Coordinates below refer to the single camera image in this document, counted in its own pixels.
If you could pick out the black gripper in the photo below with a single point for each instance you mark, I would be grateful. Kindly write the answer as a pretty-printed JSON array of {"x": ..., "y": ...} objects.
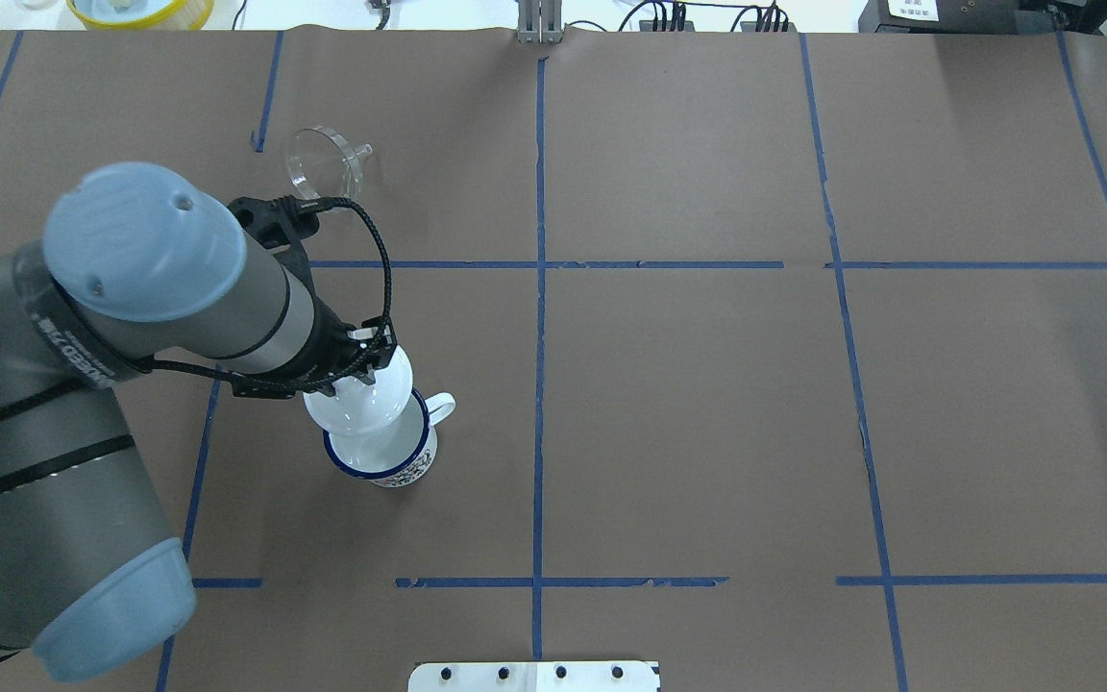
[{"x": 330, "y": 332}]

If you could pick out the clear plastic funnel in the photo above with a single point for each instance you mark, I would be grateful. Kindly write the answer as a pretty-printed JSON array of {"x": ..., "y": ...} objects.
[{"x": 321, "y": 162}]

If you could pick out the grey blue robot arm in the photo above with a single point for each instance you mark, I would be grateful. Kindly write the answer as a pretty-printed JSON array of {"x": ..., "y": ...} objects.
[{"x": 139, "y": 271}]

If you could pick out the white enamel cup blue rim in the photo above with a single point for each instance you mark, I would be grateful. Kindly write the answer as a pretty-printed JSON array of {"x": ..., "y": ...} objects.
[{"x": 399, "y": 454}]

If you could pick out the blue tape line crosswise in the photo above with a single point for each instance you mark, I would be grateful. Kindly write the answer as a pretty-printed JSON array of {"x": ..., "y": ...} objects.
[{"x": 750, "y": 265}]

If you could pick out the blue tape line lengthwise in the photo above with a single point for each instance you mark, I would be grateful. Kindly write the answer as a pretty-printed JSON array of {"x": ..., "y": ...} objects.
[{"x": 541, "y": 316}]

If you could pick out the yellow rimmed bowl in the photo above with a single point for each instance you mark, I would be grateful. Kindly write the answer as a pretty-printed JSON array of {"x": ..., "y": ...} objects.
[{"x": 142, "y": 15}]

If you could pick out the black equipment box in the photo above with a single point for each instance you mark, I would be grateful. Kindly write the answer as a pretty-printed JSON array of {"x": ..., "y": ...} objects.
[{"x": 988, "y": 18}]

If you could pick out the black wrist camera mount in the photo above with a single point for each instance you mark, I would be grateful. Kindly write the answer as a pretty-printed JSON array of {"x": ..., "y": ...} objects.
[{"x": 283, "y": 223}]

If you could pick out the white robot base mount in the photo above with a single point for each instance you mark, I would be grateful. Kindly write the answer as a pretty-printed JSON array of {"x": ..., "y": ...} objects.
[{"x": 587, "y": 675}]

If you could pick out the grey metal bracket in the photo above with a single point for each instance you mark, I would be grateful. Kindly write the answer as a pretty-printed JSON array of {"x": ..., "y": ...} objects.
[{"x": 540, "y": 22}]

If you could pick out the black cable connectors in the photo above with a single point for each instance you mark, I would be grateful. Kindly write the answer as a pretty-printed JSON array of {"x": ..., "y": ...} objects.
[{"x": 682, "y": 17}]

